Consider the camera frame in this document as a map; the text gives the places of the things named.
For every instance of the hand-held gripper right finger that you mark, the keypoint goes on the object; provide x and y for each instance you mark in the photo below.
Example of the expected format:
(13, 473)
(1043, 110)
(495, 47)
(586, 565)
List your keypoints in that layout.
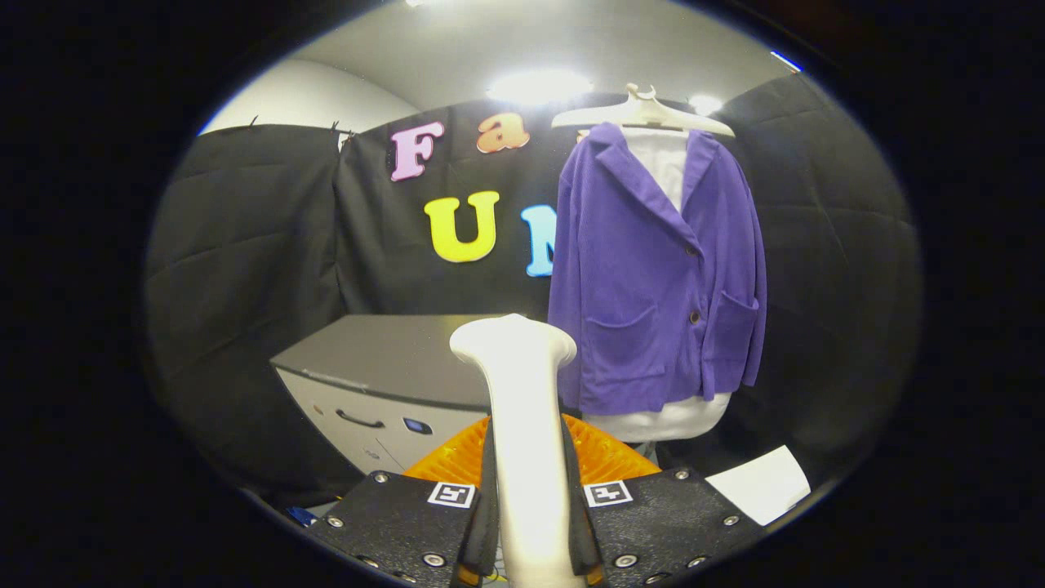
(578, 531)

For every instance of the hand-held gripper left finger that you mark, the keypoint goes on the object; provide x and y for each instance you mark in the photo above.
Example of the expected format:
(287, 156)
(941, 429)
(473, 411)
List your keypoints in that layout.
(488, 531)

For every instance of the white garment steamer head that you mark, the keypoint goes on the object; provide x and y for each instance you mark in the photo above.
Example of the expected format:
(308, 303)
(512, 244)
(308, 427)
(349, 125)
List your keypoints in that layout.
(522, 400)

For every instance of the purple jacket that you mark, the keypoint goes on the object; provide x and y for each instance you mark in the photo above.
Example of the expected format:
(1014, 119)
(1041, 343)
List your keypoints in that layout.
(637, 269)

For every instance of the white shirt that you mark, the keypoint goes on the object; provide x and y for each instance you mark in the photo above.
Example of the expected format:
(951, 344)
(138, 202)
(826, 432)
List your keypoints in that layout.
(665, 163)

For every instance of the white paper sheet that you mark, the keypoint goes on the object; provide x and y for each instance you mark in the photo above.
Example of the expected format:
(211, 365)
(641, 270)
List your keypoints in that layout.
(759, 486)

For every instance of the small blue object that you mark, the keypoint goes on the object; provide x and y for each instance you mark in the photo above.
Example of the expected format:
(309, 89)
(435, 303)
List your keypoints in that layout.
(300, 516)

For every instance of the grey cabinet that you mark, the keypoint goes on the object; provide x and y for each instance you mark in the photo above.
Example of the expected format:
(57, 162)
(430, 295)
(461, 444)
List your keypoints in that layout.
(384, 359)

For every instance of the white plastic hanger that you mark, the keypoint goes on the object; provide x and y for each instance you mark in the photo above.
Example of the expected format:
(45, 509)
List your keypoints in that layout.
(645, 114)

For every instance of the large ceiling light panel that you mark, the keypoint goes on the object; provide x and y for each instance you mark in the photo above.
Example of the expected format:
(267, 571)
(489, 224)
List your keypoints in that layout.
(429, 2)

